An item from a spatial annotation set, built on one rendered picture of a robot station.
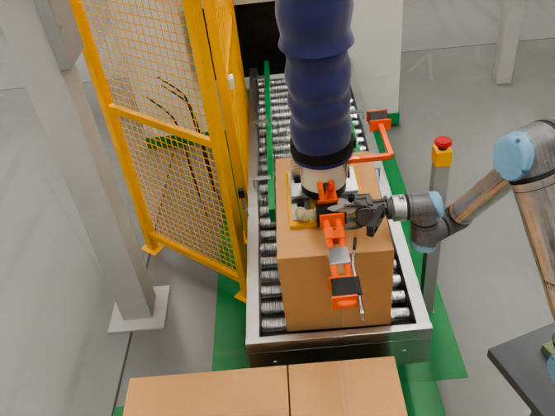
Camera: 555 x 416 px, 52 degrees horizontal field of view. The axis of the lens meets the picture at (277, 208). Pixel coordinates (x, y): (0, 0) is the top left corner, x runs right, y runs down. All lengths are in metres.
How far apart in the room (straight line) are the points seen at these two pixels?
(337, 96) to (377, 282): 0.68
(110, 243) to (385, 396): 1.46
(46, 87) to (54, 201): 1.96
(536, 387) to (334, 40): 1.21
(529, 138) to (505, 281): 1.83
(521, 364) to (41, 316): 2.49
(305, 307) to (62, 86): 1.25
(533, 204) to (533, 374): 0.64
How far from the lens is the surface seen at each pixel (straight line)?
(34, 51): 2.35
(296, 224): 2.06
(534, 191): 1.57
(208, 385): 2.21
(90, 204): 2.69
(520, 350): 2.06
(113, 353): 3.14
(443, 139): 2.40
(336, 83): 1.84
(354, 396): 2.13
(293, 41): 1.78
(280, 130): 3.42
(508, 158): 1.56
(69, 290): 3.55
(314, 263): 1.99
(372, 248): 1.99
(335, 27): 1.75
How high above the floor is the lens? 2.35
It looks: 40 degrees down
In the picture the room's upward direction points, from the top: 7 degrees counter-clockwise
